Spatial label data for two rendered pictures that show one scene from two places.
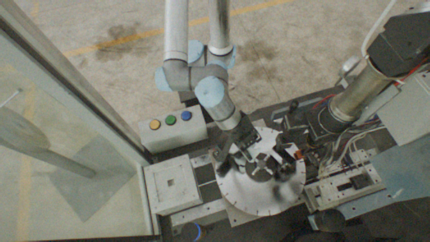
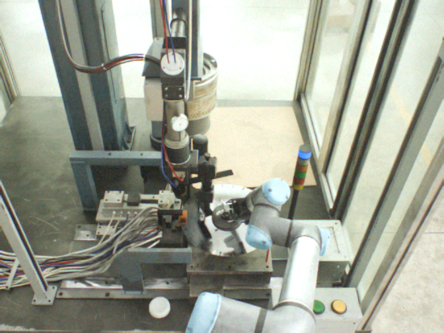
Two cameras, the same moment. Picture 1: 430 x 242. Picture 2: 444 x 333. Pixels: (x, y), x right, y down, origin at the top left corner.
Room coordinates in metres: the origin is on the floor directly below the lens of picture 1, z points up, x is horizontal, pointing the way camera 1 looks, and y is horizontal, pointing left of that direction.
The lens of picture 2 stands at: (1.19, 0.02, 2.15)
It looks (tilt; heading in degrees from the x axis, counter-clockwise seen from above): 43 degrees down; 189
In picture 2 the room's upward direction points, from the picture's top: 3 degrees clockwise
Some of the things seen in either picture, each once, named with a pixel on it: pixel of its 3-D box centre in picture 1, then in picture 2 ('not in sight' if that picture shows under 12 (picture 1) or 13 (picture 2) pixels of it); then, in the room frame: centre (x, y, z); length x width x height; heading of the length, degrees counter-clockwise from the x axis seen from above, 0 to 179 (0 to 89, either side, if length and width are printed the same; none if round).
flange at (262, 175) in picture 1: (260, 166); (226, 215); (0.20, -0.14, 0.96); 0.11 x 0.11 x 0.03
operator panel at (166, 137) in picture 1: (175, 130); (312, 314); (0.44, 0.20, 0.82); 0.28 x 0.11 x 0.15; 103
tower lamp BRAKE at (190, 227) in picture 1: (191, 232); (304, 151); (0.00, 0.09, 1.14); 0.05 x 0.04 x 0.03; 13
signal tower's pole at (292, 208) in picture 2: not in sight; (293, 205); (0.00, 0.09, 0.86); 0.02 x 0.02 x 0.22
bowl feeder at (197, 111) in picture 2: not in sight; (186, 97); (-0.51, -0.49, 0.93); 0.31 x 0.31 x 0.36
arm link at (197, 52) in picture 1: (194, 56); not in sight; (0.78, 0.09, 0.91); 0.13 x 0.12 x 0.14; 85
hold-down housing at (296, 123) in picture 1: (289, 132); (207, 178); (0.24, -0.20, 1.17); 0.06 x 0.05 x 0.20; 94
